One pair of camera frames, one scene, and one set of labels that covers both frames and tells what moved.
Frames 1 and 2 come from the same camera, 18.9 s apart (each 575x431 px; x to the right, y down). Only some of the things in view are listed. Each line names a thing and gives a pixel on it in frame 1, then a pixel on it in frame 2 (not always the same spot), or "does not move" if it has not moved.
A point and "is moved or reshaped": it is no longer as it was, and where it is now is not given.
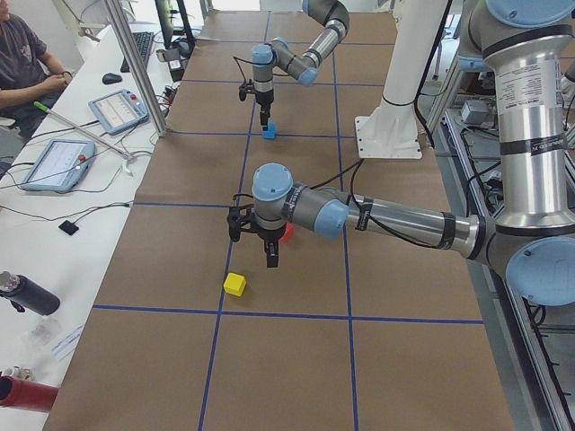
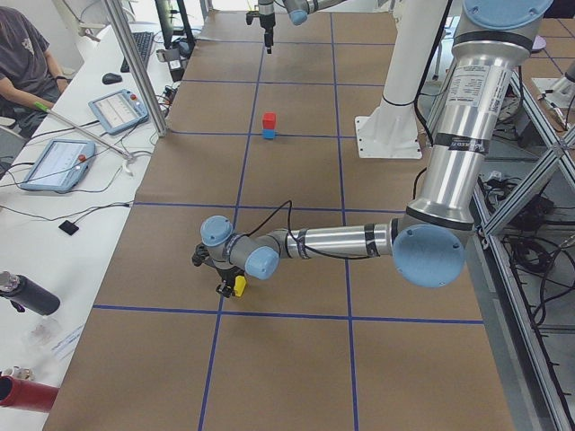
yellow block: (234, 285) does not move
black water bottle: (26, 294) does not move
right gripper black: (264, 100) to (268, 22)
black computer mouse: (110, 78) does not move
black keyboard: (144, 41) does not move
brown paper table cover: (358, 329) does not move
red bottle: (25, 394) does not move
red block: (288, 233) is moved or reshaped
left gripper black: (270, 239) to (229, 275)
